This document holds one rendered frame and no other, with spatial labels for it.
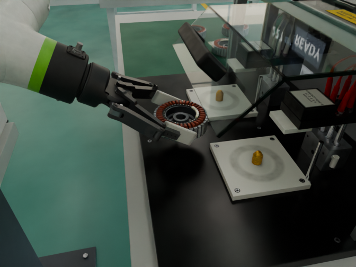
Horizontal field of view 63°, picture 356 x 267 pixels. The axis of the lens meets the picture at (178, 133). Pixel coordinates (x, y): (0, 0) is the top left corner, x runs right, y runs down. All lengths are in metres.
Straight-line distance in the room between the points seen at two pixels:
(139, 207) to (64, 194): 1.14
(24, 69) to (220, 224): 0.39
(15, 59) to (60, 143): 1.53
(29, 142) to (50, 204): 0.58
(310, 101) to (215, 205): 0.24
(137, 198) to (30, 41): 0.32
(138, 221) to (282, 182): 0.27
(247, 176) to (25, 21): 0.46
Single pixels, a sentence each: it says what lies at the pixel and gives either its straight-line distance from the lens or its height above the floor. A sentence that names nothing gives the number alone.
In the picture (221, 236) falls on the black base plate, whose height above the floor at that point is 0.77.
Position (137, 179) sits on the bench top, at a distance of 0.60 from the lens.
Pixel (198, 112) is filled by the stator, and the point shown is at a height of 0.85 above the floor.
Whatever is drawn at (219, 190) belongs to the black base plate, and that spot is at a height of 0.77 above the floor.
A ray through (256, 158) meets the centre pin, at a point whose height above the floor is 0.80.
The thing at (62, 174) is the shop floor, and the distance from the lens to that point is 1.77.
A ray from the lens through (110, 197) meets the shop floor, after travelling 1.58.
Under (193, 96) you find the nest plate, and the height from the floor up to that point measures 0.78.
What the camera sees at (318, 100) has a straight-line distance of 0.55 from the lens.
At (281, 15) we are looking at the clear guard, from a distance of 0.45.
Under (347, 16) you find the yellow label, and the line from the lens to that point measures 0.48.
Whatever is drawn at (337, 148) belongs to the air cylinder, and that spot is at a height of 0.82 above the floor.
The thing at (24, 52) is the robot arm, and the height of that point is 1.01.
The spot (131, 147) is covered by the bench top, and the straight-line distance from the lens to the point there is 0.67.
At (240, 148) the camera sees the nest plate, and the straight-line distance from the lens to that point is 0.62.
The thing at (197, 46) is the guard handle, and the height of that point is 1.06.
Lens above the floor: 1.18
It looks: 37 degrees down
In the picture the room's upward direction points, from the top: straight up
